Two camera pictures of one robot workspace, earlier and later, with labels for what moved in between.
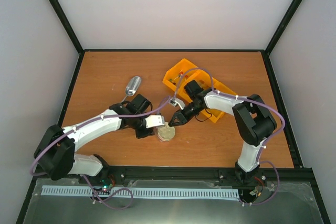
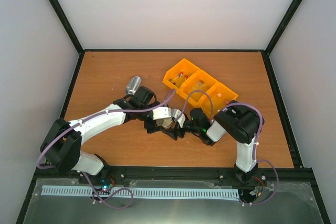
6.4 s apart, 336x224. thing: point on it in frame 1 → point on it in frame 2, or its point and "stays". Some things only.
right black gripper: x=178 y=114 → x=172 y=133
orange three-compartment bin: x=185 y=71 stays
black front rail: x=289 y=175 stays
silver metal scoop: x=132 y=86 stays
